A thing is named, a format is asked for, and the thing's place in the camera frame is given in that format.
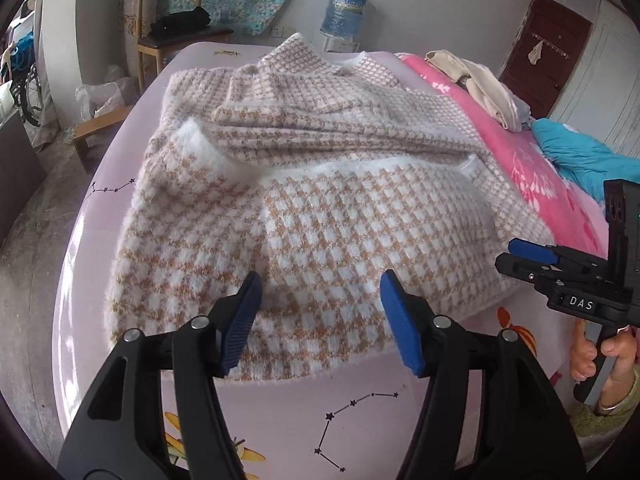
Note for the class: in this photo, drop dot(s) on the pink printed bed sheet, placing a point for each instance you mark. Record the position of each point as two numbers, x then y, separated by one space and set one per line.
350 425

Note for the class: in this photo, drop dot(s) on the small beige hanging cloth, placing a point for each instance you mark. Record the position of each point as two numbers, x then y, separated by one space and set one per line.
536 55

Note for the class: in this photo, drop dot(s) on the beige clothes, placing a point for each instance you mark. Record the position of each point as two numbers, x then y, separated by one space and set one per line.
485 85

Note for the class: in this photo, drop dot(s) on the wooden chair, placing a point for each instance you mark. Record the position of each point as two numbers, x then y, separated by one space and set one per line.
145 60

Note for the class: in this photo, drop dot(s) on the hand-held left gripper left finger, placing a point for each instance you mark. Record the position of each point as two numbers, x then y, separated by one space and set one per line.
242 320

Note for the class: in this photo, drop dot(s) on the beige white houndstooth coat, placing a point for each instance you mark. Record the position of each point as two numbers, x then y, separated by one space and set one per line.
325 210

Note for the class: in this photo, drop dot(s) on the person's right forearm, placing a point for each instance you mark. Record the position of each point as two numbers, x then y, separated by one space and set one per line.
600 432

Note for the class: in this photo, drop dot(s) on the dark cabinet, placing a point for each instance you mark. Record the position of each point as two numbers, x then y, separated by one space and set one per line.
17 180

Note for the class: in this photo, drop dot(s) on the white wall socket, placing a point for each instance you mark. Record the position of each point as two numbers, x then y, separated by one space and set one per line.
282 32

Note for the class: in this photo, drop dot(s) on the wheelchair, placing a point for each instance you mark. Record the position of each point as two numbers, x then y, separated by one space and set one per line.
25 95

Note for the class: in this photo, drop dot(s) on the pink floral blanket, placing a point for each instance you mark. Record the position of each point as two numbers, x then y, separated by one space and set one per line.
515 155

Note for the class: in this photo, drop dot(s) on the black bag on chair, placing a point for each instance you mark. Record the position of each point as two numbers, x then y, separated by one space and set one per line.
180 22

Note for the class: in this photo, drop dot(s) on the clear plastic bag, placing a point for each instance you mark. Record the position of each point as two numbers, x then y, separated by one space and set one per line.
107 92

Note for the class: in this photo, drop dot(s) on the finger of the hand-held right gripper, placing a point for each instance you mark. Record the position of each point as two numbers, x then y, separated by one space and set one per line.
520 267
530 250

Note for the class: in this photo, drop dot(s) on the white water dispenser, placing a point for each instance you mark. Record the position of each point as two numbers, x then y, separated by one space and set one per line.
340 45

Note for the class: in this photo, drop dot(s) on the brown door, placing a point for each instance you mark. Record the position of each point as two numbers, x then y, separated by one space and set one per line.
555 80

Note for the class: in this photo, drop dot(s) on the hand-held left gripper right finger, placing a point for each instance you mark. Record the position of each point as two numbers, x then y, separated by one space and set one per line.
400 330

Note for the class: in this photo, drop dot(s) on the blue water jug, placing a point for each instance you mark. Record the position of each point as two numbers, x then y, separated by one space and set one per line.
345 10

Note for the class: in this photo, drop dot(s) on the blue quilt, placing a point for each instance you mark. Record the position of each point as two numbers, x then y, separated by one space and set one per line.
585 155

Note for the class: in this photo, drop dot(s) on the low wooden stool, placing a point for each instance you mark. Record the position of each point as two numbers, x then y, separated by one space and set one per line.
95 127

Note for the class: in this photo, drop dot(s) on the grey cloth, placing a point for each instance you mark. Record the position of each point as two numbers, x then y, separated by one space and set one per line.
522 112

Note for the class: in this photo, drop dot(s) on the person's right hand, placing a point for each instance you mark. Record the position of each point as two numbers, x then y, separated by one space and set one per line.
625 360

